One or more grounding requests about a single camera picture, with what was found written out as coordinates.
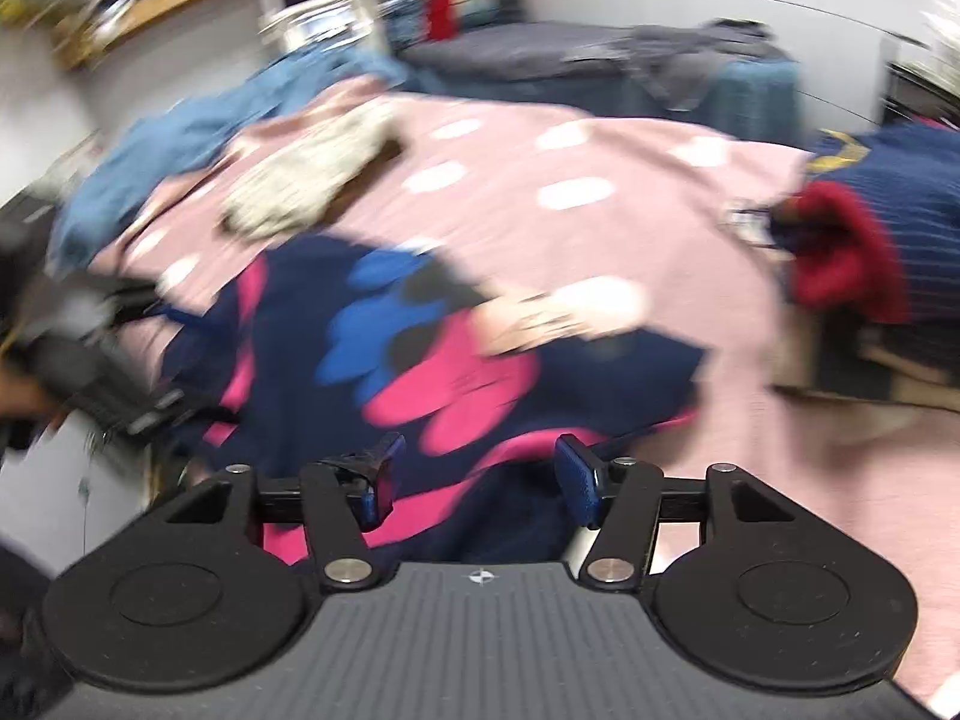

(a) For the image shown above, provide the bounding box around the navy cartoon print sweatshirt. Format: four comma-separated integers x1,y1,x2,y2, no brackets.
161,232,710,567

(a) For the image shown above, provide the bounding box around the person's left forearm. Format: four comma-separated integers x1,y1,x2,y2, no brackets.
0,369,68,421

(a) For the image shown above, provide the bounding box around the red garment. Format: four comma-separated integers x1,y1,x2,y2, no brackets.
424,0,462,42

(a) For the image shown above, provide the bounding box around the pink polka dot blanket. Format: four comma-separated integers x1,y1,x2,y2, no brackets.
82,79,960,698

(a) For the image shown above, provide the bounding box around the grey cloth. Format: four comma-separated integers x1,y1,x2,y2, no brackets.
562,19,788,110

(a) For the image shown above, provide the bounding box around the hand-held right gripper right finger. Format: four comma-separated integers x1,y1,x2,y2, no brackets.
553,433,800,588

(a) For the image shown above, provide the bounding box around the blue denim cloth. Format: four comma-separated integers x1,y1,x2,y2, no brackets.
52,52,410,275

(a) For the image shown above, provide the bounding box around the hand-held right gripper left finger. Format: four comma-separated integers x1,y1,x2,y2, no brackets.
161,431,410,590

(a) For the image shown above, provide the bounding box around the white dotted garment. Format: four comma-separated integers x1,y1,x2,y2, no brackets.
221,101,402,237

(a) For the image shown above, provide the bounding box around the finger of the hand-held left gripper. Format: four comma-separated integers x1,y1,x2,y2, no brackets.
94,276,207,325

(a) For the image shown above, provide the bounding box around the grey clothes pile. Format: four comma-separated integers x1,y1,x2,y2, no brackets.
397,19,803,147

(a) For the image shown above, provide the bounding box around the black shelf rack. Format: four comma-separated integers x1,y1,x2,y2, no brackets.
881,60,960,128

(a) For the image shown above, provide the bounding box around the navy and red sweater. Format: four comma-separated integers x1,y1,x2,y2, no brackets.
772,124,960,327

